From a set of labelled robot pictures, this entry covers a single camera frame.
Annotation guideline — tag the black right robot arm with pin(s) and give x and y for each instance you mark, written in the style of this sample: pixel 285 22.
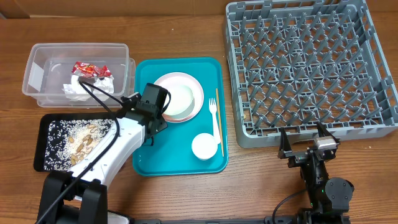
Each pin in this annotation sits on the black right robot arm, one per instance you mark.
pixel 329 197

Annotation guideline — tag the teal plastic tray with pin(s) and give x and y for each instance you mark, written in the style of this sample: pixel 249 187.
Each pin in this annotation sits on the teal plastic tray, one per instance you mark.
pixel 172 153

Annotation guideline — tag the white tissue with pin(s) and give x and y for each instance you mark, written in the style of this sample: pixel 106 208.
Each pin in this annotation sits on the white tissue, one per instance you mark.
pixel 74 91
pixel 105 84

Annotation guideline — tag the pink plate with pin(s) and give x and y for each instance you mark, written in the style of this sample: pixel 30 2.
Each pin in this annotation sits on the pink plate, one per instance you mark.
pixel 180 78

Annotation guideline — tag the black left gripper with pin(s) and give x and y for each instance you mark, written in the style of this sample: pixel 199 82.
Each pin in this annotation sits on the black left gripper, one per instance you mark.
pixel 165 124

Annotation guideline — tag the white plastic fork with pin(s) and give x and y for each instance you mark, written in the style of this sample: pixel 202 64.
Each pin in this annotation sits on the white plastic fork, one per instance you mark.
pixel 213 111

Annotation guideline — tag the rice and peanut leftovers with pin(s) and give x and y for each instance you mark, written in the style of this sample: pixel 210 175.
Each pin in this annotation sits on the rice and peanut leftovers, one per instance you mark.
pixel 70 142

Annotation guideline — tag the black plastic tray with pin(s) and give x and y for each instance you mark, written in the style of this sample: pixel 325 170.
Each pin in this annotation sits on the black plastic tray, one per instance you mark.
pixel 38 149

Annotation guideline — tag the clear plastic bin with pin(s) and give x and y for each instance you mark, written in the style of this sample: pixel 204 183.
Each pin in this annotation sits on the clear plastic bin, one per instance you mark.
pixel 49 67

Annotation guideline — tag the white bowl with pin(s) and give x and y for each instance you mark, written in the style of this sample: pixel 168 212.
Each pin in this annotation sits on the white bowl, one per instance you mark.
pixel 179 103

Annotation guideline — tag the white plastic cup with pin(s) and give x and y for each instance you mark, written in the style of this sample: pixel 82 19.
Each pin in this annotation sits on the white plastic cup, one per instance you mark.
pixel 204 146

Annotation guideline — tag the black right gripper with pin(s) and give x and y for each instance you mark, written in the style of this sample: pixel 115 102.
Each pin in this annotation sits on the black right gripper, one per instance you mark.
pixel 302 156

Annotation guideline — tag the grey dishwasher rack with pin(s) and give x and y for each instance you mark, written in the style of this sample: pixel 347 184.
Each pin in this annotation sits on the grey dishwasher rack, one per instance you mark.
pixel 294 64

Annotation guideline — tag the wooden chopstick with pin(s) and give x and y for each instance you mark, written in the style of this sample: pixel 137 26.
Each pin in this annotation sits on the wooden chopstick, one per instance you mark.
pixel 219 121

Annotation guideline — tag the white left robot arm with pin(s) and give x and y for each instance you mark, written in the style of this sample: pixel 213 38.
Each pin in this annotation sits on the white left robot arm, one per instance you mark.
pixel 80 194

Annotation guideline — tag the red snack wrapper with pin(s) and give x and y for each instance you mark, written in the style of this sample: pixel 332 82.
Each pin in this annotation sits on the red snack wrapper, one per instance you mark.
pixel 87 70

